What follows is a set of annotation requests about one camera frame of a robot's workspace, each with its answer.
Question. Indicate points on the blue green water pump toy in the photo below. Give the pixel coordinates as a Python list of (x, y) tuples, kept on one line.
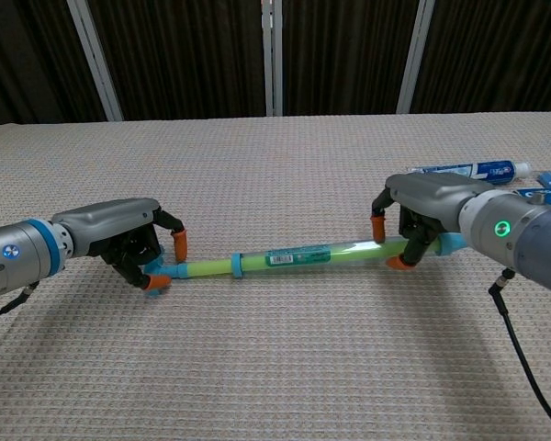
[(298, 257)]

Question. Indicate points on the black partition panel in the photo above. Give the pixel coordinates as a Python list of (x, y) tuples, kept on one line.
[(179, 57), (27, 59), (344, 55), (496, 55)]

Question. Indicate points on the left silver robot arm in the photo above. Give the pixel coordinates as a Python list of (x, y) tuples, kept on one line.
[(14, 257)]

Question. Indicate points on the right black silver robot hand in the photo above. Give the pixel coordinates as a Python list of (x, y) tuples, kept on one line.
[(431, 193)]

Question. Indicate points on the white partition frame post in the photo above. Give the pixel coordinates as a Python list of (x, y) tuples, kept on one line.
[(415, 55), (94, 59), (272, 57)]

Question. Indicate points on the beige woven tablecloth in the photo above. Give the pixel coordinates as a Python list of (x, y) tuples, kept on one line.
[(275, 344)]

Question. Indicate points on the blue white toothpaste tube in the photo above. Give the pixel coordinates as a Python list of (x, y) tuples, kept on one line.
[(482, 170)]

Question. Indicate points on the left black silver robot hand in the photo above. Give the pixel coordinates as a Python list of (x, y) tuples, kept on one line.
[(105, 220)]

